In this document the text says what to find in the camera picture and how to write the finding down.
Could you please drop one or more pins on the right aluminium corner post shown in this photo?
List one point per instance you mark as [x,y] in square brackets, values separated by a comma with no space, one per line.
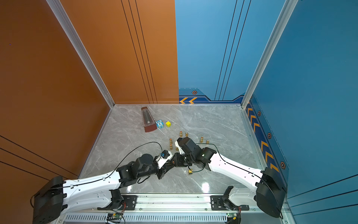
[273,40]

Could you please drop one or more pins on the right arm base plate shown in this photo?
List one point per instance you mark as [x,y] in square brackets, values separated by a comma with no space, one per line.
[222,203]

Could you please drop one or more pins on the blue owl toy cube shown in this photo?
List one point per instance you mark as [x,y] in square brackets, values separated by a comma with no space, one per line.
[159,124]

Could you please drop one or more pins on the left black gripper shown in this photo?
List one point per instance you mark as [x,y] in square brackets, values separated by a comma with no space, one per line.
[163,170]

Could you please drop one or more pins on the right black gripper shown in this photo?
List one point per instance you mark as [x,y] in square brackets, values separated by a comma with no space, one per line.
[176,162]

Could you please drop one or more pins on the right green circuit board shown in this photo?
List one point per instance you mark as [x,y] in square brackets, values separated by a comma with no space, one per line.
[234,220]

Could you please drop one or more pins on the green circuit board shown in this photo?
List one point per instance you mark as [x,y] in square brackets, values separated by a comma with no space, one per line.
[115,218]
[234,220]

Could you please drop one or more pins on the left green circuit board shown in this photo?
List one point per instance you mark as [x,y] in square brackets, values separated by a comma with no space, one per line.
[115,218]

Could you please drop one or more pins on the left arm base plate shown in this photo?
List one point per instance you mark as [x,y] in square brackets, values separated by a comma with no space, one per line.
[123,203]

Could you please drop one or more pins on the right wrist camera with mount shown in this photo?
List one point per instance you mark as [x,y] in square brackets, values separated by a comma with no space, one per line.
[178,148]

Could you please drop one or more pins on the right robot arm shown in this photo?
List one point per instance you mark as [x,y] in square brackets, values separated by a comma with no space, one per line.
[266,187]

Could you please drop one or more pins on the dark red metronome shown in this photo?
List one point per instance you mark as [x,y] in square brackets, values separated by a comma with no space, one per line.
[148,122]

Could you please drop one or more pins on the front aluminium rail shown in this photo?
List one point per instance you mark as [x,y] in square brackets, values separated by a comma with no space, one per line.
[179,209]

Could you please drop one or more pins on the left aluminium corner post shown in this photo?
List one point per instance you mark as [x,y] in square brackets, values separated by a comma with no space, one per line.
[70,31]

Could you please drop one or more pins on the aluminium corner post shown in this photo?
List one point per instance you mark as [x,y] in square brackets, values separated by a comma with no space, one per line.
[273,40]
[70,31]

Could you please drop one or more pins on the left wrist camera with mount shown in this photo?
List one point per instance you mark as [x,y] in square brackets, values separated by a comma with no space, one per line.
[163,158]

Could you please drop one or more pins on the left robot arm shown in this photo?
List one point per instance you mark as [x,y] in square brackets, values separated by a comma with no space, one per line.
[58,196]

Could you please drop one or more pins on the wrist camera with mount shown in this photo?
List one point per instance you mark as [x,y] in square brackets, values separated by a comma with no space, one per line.
[163,158]
[178,148]

